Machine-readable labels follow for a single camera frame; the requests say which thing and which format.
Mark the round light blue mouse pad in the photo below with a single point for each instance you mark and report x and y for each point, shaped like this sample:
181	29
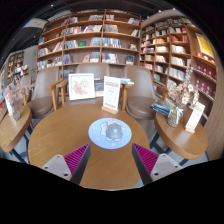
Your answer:
98	135

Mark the grey computer mouse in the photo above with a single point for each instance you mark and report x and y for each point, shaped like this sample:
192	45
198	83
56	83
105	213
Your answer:
114	132

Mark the white sign on wooden base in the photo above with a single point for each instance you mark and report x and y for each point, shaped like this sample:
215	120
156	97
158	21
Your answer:
111	93

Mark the distant wooden bookshelf unit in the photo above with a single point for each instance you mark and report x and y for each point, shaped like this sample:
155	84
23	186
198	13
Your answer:
16	65

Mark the small white table sign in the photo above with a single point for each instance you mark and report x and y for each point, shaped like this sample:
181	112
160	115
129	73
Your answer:
194	116

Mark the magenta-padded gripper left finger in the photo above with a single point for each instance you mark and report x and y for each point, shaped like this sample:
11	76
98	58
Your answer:
77	159

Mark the light blue book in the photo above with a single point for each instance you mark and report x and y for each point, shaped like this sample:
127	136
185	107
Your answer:
126	81

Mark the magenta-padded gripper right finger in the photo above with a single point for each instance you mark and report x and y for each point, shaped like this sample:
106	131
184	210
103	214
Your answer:
146	159

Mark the dark cover book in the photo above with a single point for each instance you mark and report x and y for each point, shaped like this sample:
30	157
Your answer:
99	86

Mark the white framed flower picture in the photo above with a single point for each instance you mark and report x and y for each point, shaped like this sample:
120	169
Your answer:
81	86

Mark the curved wooden bookshelf unit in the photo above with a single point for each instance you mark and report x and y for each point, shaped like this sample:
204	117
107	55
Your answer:
176	50

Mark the wide wooden bookshelf unit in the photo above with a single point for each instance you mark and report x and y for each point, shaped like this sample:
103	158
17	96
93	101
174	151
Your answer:
90	36

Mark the stack of colourful books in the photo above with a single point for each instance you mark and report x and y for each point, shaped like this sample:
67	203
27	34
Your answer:
161	106

